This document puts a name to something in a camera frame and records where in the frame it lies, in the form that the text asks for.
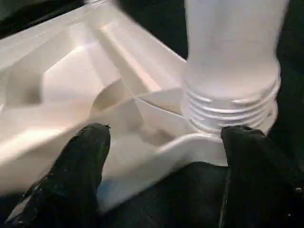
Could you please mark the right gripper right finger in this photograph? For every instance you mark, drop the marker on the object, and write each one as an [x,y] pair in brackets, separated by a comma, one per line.
[256,180]

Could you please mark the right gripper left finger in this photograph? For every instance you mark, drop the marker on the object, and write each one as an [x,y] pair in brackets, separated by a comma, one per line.
[71,180]

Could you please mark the white plastic table top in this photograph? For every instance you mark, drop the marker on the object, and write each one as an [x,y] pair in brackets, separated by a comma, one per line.
[71,83]

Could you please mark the black mat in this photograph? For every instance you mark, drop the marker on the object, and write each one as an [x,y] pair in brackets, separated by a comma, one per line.
[190,194]

